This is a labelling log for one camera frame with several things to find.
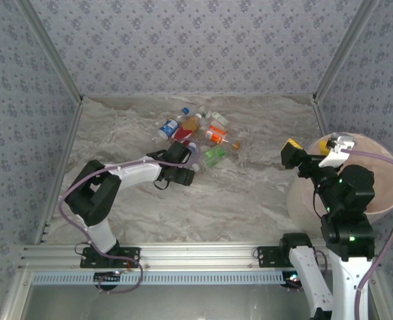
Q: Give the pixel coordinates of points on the clear bottle pale blue label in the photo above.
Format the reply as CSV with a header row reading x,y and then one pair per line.
x,y
192,146

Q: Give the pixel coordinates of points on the tea bottle amber red label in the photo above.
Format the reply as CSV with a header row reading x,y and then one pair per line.
x,y
187,130

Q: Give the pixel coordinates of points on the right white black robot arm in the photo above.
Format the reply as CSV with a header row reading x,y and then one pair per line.
x,y
346,286

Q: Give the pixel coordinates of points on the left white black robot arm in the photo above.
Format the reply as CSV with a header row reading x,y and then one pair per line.
x,y
132,171

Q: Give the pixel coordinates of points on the pink bin with plastic liner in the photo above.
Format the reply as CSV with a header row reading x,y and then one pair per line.
x,y
386,186

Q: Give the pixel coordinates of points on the small white cap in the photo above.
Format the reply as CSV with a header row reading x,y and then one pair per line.
x,y
196,167

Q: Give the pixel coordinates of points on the green plastic bottle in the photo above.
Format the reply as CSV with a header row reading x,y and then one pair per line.
x,y
213,156

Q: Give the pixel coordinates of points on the blue-cap bottle blue yellow label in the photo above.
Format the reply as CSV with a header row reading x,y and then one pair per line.
x,y
169,128

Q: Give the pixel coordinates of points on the white-cap bottle orange label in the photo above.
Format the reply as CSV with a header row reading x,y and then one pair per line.
x,y
215,135

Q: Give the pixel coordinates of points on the clear bottle amber cap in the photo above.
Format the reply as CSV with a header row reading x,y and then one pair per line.
x,y
236,145

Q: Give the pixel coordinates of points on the white green drink carton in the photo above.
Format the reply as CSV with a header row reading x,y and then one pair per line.
x,y
219,117

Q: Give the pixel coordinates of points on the black controller board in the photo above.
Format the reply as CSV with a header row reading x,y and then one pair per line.
x,y
291,281
106,278

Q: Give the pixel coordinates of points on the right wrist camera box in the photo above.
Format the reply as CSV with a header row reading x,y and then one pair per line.
x,y
336,155

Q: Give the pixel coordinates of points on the aluminium table side rail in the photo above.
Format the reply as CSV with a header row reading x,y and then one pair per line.
x,y
67,146
320,120

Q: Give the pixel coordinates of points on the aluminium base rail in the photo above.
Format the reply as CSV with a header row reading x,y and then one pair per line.
x,y
199,255

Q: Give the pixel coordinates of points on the aluminium frame post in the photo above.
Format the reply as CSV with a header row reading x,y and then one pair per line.
x,y
346,50
49,50

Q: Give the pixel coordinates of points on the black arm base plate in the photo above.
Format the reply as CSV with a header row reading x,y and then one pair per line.
x,y
266,258
89,261

